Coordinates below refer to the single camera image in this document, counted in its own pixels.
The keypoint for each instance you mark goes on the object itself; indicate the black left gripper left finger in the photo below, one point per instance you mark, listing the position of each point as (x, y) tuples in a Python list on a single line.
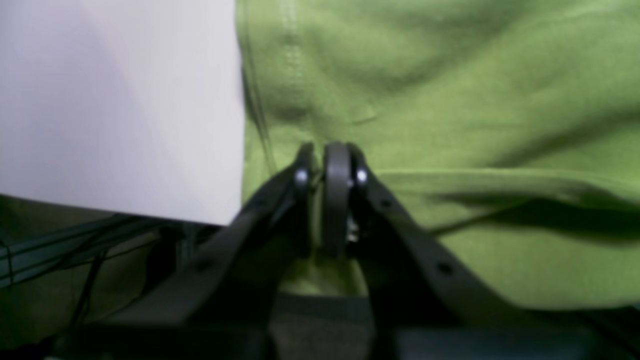
[(218, 306)]

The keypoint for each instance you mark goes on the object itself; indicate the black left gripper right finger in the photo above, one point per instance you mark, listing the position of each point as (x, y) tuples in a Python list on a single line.
[(426, 304)]

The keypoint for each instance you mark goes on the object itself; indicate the green T-shirt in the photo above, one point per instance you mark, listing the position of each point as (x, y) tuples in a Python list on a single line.
[(508, 128)]

